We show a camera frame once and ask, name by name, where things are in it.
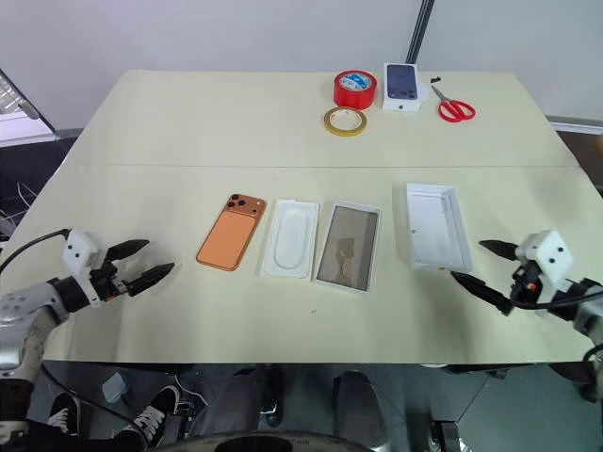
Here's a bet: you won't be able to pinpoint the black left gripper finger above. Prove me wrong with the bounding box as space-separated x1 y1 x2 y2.
125 262 176 298
106 238 151 261

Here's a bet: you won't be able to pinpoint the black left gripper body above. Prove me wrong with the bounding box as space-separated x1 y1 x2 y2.
88 257 130 303

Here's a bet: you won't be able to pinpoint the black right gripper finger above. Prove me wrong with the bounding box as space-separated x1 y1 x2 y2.
479 239 520 261
450 269 514 317

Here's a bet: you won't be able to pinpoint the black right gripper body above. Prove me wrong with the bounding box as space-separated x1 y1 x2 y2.
510 260 542 303

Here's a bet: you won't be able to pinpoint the white phone box lid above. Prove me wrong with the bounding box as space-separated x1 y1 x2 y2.
405 182 474 273

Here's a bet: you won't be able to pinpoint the orange smartphone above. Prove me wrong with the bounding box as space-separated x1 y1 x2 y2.
195 192 269 274

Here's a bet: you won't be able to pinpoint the white phone box base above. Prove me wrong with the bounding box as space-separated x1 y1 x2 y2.
312 201 384 299

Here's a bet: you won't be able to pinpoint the white moulded insert tray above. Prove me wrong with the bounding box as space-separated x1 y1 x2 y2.
257 198 322 283

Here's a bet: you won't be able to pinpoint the boxed blue smartphone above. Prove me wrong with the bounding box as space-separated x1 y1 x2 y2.
381 60 432 115

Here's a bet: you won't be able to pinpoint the black table caster wheel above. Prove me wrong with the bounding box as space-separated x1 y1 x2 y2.
578 375 603 404

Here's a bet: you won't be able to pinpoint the black sneaker with white laces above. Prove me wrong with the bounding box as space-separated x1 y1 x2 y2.
118 384 184 449
45 389 82 438

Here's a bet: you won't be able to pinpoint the metal shelf rack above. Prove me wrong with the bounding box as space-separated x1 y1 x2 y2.
0 68 63 145

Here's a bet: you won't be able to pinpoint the yellow tape roll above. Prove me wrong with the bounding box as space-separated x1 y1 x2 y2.
322 105 369 139

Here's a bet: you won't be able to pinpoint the red tape roll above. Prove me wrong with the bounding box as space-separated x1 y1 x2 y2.
333 70 377 111

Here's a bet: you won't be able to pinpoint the black metal profile pole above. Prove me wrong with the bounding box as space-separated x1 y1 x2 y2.
405 0 436 65

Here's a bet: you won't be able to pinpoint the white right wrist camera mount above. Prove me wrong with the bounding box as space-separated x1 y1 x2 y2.
515 230 576 305

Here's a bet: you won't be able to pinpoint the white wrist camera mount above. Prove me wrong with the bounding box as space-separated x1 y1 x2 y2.
515 230 576 305
62 229 106 311

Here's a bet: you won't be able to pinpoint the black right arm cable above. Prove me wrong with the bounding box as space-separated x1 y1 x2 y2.
508 283 603 313

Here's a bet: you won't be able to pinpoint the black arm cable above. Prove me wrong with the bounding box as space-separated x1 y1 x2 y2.
508 283 603 313
0 228 72 275

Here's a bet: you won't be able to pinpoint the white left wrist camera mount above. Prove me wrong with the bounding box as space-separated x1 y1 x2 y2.
62 229 106 311

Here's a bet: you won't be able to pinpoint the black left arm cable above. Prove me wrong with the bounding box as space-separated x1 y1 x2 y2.
0 228 72 275

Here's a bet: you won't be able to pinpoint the white loose wires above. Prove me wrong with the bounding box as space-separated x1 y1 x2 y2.
0 181 37 232

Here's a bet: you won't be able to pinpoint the red handled scissors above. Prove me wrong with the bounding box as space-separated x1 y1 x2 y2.
429 82 478 125

